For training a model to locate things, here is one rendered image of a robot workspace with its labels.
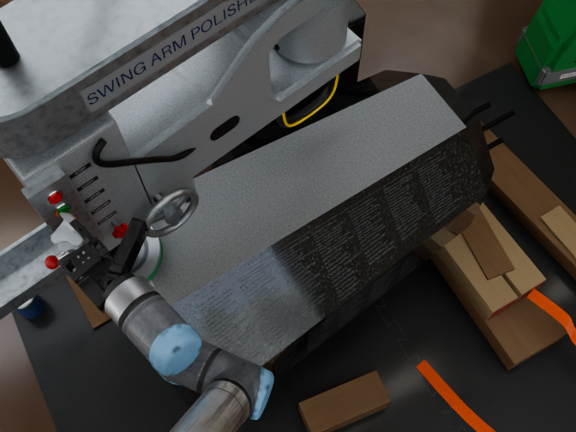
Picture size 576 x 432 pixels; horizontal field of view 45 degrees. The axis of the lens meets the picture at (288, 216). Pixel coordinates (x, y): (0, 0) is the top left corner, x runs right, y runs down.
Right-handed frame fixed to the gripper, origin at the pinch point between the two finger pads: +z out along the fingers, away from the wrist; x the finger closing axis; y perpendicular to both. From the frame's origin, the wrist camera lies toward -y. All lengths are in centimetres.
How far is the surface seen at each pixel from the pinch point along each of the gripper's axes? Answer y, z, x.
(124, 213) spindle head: -10.3, 3.5, 18.4
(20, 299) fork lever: 18.8, 11.1, 31.5
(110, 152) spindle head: -13.5, 2.3, -4.3
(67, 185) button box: -3.2, 1.3, -5.8
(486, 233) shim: -113, -39, 123
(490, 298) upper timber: -95, -56, 124
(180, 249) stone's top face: -19, 8, 60
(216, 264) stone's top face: -24, -2, 61
